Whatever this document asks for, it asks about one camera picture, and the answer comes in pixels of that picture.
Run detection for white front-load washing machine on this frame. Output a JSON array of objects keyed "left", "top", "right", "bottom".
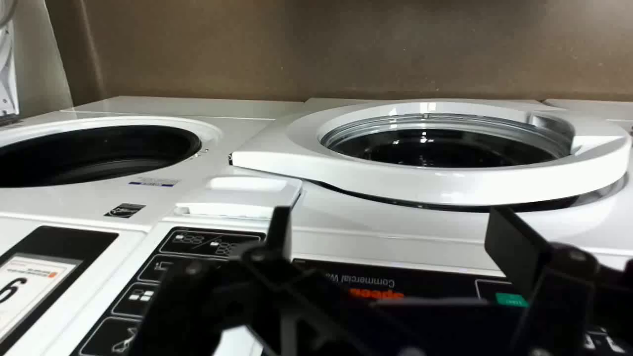
[
  {"left": 71, "top": 97, "right": 633, "bottom": 356},
  {"left": 542, "top": 97, "right": 633, "bottom": 265}
]

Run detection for white number nine card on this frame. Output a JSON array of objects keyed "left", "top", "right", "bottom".
[{"left": 0, "top": 254, "right": 81, "bottom": 341}]

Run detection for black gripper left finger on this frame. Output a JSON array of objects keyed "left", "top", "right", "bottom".
[{"left": 127, "top": 206, "right": 372, "bottom": 356}]

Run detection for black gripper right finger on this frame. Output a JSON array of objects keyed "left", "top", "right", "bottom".
[{"left": 485, "top": 206, "right": 601, "bottom": 356}]

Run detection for black washer display panel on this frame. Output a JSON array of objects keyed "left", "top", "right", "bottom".
[{"left": 289, "top": 258, "right": 530, "bottom": 313}]

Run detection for white washer numbered nine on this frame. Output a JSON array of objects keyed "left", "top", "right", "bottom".
[{"left": 0, "top": 95, "right": 307, "bottom": 356}]

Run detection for small black sticker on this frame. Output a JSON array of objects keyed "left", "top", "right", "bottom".
[{"left": 103, "top": 202, "right": 146, "bottom": 220}]

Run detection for round white washer door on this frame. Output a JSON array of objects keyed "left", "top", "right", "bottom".
[
  {"left": 229, "top": 99, "right": 633, "bottom": 210},
  {"left": 0, "top": 117, "right": 224, "bottom": 194}
]

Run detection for white detergent tray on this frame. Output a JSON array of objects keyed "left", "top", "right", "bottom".
[{"left": 174, "top": 175, "right": 305, "bottom": 224}]

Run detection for black card holder panel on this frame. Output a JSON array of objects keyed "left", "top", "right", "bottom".
[{"left": 0, "top": 226, "right": 119, "bottom": 353}]

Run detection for small blue sticker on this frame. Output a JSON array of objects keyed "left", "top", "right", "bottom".
[{"left": 127, "top": 176, "right": 180, "bottom": 190}]

